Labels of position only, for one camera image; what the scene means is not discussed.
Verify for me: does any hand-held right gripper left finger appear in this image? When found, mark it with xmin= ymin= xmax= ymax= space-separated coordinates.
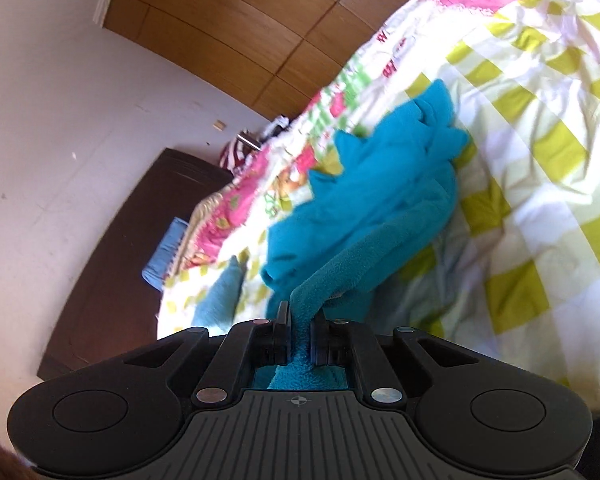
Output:
xmin=122 ymin=301 xmax=293 ymax=407

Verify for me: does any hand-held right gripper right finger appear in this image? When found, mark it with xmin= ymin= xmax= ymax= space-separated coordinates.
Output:
xmin=312 ymin=310 xmax=477 ymax=404

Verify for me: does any teal fleece garment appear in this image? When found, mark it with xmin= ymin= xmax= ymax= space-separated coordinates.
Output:
xmin=252 ymin=80 xmax=473 ymax=392

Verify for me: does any white clothes pile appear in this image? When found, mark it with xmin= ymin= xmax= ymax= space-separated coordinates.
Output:
xmin=259 ymin=116 xmax=292 ymax=142

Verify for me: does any light blue folded fleece garment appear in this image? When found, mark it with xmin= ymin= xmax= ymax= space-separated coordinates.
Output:
xmin=192 ymin=255 xmax=249 ymax=332

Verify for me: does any blue pillow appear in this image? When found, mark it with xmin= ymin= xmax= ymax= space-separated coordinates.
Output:
xmin=141 ymin=217 xmax=189 ymax=292

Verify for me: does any dark wooden headboard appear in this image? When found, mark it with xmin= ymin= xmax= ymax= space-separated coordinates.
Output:
xmin=36 ymin=147 xmax=232 ymax=382

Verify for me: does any red white striped cloth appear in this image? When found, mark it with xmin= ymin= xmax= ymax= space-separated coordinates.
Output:
xmin=218 ymin=132 xmax=261 ymax=175

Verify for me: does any printed checked quilt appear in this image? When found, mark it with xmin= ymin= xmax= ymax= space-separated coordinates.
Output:
xmin=156 ymin=0 xmax=600 ymax=413

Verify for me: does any wooden wardrobe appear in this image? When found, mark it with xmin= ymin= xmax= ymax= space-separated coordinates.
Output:
xmin=102 ymin=0 xmax=457 ymax=122

